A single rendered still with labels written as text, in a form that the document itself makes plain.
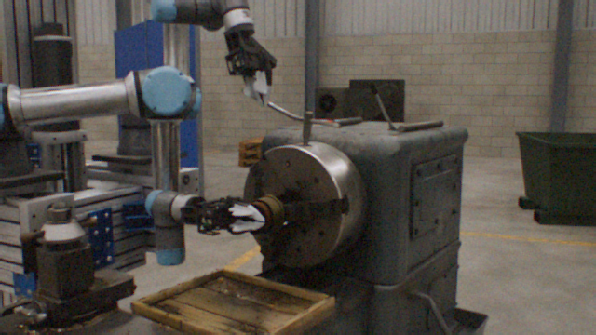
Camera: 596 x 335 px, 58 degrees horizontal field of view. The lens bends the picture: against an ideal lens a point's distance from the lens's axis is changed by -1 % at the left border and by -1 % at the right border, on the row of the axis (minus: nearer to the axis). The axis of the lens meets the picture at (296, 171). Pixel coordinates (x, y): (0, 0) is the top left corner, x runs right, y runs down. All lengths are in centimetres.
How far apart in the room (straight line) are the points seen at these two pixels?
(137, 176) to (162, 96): 55
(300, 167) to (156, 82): 40
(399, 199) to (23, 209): 92
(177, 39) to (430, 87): 974
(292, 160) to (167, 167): 36
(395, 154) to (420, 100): 1004
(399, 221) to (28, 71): 115
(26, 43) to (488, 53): 1014
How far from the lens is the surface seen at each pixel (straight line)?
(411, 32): 1155
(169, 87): 135
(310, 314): 122
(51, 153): 176
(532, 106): 1133
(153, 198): 144
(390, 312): 153
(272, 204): 129
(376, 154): 142
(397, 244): 146
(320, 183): 133
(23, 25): 181
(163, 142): 152
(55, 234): 103
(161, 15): 153
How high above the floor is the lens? 139
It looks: 9 degrees down
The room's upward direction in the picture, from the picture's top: straight up
